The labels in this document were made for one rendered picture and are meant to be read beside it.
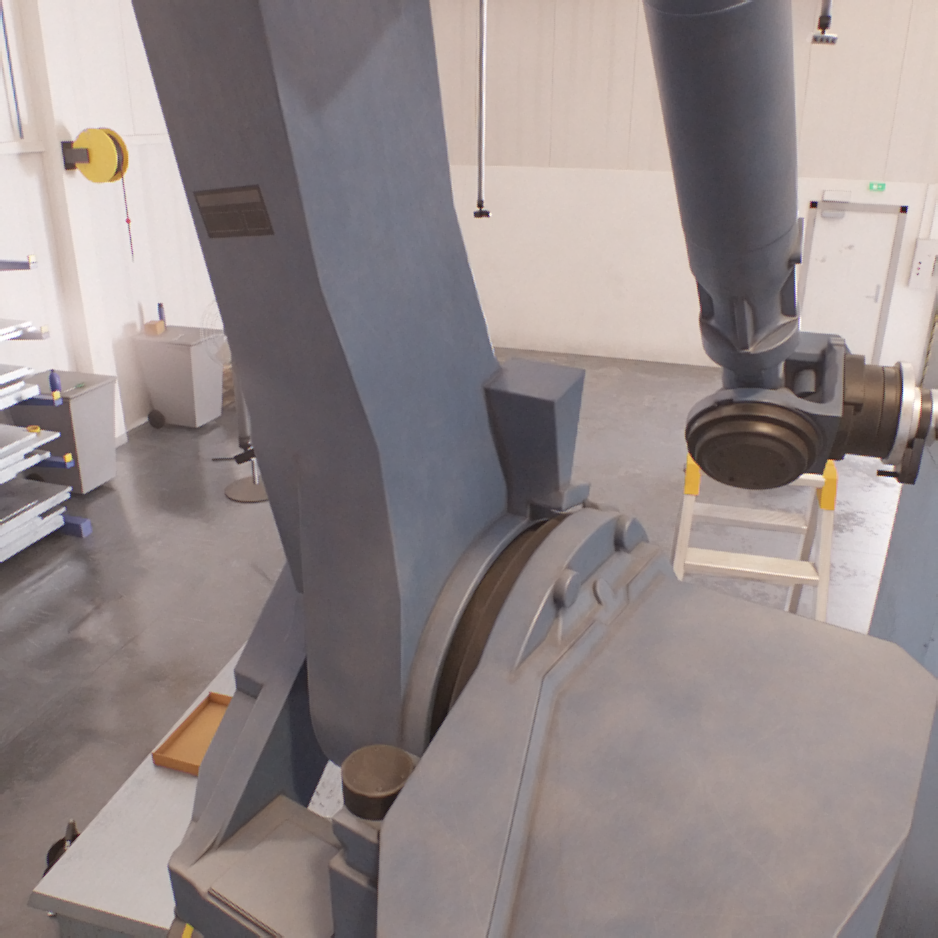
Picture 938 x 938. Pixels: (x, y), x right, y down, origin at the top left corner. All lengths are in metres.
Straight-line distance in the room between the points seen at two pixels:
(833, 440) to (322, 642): 0.73
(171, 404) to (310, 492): 8.54
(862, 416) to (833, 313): 10.31
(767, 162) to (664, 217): 10.45
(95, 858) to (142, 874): 0.20
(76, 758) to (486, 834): 4.47
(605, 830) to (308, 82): 0.52
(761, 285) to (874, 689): 0.46
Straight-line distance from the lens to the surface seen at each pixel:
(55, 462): 7.12
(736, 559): 2.14
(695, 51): 0.82
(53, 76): 8.45
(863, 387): 1.19
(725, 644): 0.76
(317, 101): 0.59
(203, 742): 3.86
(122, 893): 3.38
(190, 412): 9.11
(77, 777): 4.90
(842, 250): 11.37
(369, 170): 0.63
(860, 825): 0.63
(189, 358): 8.84
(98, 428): 7.85
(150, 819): 3.60
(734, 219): 0.92
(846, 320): 11.53
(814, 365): 1.25
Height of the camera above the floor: 3.10
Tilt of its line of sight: 23 degrees down
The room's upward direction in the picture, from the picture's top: straight up
